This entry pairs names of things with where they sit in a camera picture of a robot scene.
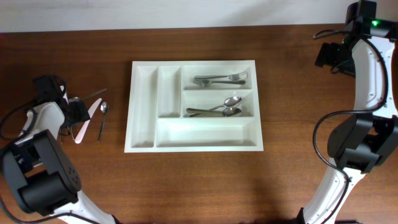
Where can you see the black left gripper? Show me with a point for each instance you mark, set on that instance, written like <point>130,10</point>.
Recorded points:
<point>78,112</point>

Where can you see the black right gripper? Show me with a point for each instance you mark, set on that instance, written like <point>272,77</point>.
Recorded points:
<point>326,54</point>

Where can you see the pink plastic knife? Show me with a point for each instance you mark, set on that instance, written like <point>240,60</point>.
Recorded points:
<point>91,111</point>

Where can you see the steel kitchen tongs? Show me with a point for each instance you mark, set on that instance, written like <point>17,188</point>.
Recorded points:
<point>66,131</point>

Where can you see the small steel teaspoon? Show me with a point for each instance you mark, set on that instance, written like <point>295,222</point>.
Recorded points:
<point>104,109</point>

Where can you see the steel fork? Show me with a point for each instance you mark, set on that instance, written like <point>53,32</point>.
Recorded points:
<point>232,77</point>

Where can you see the large steel spoon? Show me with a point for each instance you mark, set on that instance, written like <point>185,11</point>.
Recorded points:
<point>227,112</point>

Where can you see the steel fork diagonal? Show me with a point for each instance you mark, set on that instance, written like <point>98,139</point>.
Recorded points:
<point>206,83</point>

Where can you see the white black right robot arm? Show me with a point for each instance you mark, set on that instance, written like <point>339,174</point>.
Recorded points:
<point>369,135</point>

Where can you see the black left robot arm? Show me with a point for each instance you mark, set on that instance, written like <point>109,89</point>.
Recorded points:
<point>41,177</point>

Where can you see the small steel teaspoon angled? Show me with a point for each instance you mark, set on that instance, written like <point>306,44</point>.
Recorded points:
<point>90,94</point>

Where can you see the white plastic cutlery tray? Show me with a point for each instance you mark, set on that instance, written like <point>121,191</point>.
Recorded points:
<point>160,93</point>

